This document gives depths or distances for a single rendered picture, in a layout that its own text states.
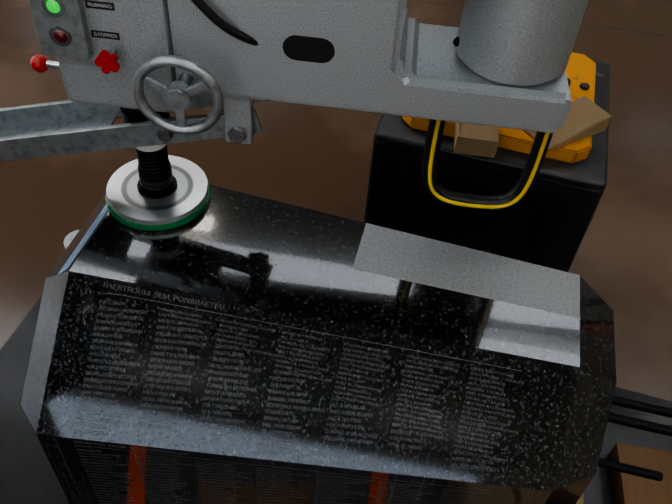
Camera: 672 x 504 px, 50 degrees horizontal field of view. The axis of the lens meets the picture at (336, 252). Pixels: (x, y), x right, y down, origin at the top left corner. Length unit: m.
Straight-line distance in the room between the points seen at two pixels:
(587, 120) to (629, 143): 1.48
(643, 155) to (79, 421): 2.60
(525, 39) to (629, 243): 1.82
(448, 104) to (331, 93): 0.20
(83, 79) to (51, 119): 0.32
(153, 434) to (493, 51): 0.93
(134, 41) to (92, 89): 0.14
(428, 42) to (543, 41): 0.22
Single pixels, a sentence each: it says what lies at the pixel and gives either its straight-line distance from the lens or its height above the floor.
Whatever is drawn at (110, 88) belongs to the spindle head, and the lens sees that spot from 1.32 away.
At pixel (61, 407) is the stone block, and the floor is 0.62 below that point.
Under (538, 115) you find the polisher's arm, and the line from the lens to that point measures 1.25.
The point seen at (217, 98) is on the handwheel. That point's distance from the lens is 1.19.
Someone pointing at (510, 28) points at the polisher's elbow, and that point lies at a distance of 1.17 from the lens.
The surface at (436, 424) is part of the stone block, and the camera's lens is 1.38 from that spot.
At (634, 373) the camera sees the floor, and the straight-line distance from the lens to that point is 2.51.
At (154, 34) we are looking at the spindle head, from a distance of 1.23.
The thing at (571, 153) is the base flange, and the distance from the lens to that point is 1.91.
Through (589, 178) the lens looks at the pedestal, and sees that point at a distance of 1.90.
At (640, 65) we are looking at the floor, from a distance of 4.02.
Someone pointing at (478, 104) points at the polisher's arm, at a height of 1.19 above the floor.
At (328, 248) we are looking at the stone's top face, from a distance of 1.47.
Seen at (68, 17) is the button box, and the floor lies 1.28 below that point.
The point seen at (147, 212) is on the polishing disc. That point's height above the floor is 0.83.
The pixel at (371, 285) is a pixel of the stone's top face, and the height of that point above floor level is 0.80.
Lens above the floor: 1.87
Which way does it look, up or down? 46 degrees down
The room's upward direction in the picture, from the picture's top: 5 degrees clockwise
